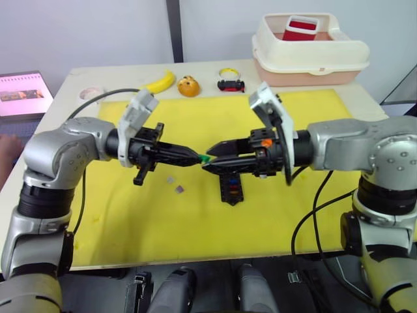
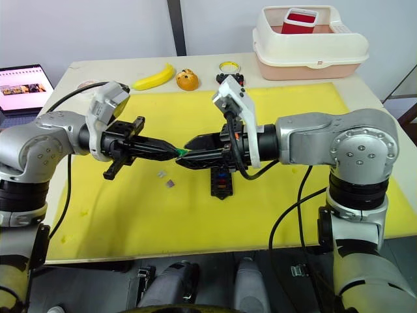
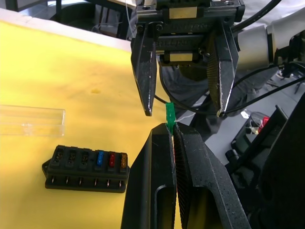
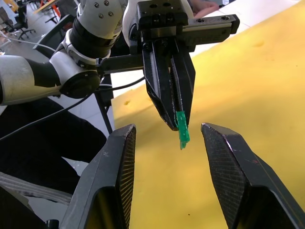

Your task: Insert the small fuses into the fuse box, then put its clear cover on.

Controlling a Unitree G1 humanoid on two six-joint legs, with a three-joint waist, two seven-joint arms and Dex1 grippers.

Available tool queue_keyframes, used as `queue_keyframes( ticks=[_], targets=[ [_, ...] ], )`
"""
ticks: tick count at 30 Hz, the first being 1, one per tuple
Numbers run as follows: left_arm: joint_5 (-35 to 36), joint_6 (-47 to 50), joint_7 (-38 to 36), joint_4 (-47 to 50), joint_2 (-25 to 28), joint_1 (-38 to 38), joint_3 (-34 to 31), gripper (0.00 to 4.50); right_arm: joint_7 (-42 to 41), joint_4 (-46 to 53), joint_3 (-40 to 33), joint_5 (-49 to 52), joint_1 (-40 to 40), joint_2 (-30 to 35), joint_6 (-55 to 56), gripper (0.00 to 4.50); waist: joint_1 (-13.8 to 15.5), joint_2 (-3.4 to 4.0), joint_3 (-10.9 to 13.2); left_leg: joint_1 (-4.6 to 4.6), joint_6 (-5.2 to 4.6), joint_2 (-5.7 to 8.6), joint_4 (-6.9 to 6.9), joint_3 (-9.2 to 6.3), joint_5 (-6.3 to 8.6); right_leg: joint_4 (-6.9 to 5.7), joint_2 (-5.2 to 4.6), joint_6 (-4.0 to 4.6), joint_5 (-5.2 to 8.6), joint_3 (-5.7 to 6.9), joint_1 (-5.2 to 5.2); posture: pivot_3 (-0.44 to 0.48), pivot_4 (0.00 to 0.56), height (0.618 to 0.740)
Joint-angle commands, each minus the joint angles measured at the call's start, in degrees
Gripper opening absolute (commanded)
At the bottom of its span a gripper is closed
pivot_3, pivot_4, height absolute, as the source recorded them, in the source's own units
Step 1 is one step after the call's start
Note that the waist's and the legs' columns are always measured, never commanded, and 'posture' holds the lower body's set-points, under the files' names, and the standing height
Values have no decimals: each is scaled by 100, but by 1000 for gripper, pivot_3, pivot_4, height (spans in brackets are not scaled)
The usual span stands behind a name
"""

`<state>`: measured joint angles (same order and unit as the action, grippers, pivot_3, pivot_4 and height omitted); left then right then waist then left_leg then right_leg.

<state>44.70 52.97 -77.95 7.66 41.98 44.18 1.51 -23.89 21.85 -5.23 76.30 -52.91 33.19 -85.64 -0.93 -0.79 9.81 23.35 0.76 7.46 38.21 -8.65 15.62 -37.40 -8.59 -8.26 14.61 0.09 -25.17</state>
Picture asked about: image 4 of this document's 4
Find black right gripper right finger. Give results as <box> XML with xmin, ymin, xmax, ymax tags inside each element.
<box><xmin>201</xmin><ymin>122</ymin><xmax>305</xmax><ymax>229</ymax></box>

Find grey ribbed panel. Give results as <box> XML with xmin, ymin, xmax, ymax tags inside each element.
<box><xmin>0</xmin><ymin>171</ymin><xmax>73</xmax><ymax>206</ymax></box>

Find yellow foam mat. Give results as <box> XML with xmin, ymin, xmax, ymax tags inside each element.
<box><xmin>111</xmin><ymin>1</ymin><xmax>305</xmax><ymax>229</ymax></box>

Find large black rounded object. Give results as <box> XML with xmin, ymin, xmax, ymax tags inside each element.
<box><xmin>0</xmin><ymin>98</ymin><xmax>108</xmax><ymax>194</ymax></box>

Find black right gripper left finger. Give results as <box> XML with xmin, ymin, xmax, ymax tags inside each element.
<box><xmin>59</xmin><ymin>123</ymin><xmax>137</xmax><ymax>229</ymax></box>

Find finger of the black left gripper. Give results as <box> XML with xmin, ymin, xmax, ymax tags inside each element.
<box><xmin>142</xmin><ymin>40</ymin><xmax>179</xmax><ymax>131</ymax></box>
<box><xmin>170</xmin><ymin>39</ymin><xmax>196</xmax><ymax>126</ymax></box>

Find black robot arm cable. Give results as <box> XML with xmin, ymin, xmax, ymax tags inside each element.
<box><xmin>0</xmin><ymin>75</ymin><xmax>146</xmax><ymax>142</ymax></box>

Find thin white cable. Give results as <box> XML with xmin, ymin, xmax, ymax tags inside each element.
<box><xmin>0</xmin><ymin>32</ymin><xmax>56</xmax><ymax>52</ymax></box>

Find black swivel office chair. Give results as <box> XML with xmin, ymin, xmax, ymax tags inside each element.
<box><xmin>0</xmin><ymin>6</ymin><xmax>37</xmax><ymax>42</ymax></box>

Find small green blade fuse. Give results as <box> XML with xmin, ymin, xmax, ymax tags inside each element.
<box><xmin>175</xmin><ymin>110</ymin><xmax>191</xmax><ymax>150</ymax></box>

